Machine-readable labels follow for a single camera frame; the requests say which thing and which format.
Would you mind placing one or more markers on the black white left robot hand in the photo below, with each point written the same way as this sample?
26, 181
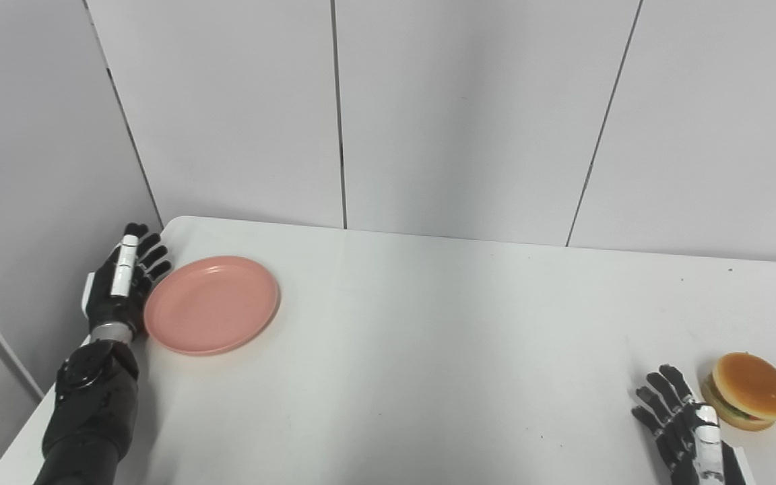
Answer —
108, 303

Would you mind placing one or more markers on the pink round plate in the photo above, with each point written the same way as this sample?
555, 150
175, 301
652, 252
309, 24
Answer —
213, 306

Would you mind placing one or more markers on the toy hamburger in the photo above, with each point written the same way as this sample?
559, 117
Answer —
752, 387

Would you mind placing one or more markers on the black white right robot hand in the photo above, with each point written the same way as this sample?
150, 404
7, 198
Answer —
688, 458

